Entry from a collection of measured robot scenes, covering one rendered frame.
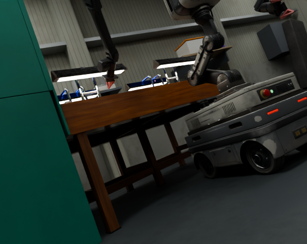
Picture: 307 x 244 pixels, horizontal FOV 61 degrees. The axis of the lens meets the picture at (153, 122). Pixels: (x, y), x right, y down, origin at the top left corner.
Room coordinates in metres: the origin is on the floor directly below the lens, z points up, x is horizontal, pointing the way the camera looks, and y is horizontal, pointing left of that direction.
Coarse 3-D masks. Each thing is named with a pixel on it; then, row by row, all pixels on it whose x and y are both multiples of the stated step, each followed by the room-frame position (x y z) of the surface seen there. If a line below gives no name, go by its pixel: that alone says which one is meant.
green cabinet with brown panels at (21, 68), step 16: (0, 0) 1.32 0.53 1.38; (16, 0) 1.37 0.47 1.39; (0, 16) 1.30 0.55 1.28; (16, 16) 1.35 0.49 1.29; (0, 32) 1.28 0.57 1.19; (16, 32) 1.33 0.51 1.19; (32, 32) 1.38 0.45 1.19; (0, 48) 1.27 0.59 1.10; (16, 48) 1.32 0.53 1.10; (32, 48) 1.37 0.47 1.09; (0, 64) 1.25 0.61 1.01; (16, 64) 1.30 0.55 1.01; (32, 64) 1.35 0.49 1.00; (0, 80) 1.24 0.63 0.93; (16, 80) 1.28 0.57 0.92; (32, 80) 1.33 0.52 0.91; (48, 80) 1.38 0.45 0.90; (0, 96) 1.23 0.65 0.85
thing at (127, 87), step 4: (148, 80) 3.02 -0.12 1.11; (156, 80) 3.08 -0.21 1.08; (160, 80) 3.11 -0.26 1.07; (164, 80) 3.14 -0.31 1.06; (128, 84) 2.83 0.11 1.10; (132, 84) 2.86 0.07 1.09; (136, 84) 2.88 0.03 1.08; (140, 84) 2.91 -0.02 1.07; (144, 84) 2.94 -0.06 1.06; (148, 84) 2.97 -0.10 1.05; (128, 88) 2.80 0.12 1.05; (132, 88) 2.83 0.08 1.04
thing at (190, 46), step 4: (184, 40) 4.44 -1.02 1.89; (188, 40) 4.47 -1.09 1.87; (192, 40) 4.50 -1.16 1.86; (196, 40) 4.53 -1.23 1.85; (200, 40) 4.57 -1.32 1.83; (184, 44) 4.49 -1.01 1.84; (188, 44) 4.44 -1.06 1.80; (192, 44) 4.48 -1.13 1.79; (196, 44) 4.52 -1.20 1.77; (200, 44) 4.56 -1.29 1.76; (176, 48) 4.71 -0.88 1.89; (180, 48) 4.63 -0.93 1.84; (184, 48) 4.53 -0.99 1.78; (188, 48) 4.45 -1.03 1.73; (192, 48) 4.46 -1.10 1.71; (196, 48) 4.50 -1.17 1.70; (176, 52) 4.77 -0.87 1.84; (180, 52) 4.67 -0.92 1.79; (184, 52) 4.56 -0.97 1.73; (188, 52) 4.48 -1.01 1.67; (192, 52) 4.45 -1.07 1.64; (196, 52) 4.49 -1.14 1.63; (180, 56) 4.70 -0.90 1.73
